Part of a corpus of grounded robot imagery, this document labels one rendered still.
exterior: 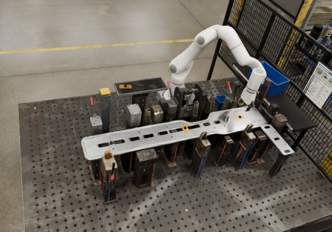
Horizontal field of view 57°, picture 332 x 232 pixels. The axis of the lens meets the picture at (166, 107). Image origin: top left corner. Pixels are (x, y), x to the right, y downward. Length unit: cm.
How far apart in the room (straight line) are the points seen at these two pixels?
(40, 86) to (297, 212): 312
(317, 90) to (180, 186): 125
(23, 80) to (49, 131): 178
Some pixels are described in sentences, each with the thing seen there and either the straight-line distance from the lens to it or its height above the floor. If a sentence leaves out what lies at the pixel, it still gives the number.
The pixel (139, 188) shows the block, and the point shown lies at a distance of 216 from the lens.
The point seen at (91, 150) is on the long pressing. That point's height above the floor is 100.
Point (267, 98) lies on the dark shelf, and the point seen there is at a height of 103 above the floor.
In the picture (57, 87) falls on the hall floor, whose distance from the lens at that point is 406.
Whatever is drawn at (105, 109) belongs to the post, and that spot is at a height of 101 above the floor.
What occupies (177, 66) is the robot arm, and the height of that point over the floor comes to 119.
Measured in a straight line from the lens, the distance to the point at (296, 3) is 427.
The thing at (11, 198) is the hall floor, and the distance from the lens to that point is 308.
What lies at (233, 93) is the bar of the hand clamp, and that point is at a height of 113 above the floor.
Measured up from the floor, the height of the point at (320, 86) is 130.
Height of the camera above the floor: 252
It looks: 41 degrees down
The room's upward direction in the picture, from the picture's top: 11 degrees clockwise
